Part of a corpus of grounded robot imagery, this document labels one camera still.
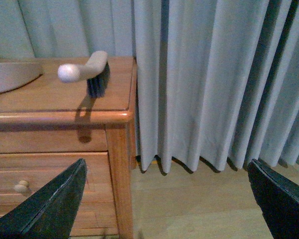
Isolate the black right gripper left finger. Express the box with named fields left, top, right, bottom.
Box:
left=0, top=158, right=87, bottom=239

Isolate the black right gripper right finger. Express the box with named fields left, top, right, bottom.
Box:
left=247, top=159, right=299, bottom=239

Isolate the pale pink dustpan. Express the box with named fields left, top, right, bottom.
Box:
left=0, top=62, right=43, bottom=93

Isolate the beige hand brush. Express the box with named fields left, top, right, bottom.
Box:
left=58, top=51, right=110, bottom=98

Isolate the wooden drawer knob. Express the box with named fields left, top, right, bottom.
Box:
left=14, top=180, right=29, bottom=193

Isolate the wooden nightstand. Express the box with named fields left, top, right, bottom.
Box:
left=0, top=56, right=137, bottom=239

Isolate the pale grey curtain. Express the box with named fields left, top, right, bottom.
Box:
left=0, top=0, right=299, bottom=173

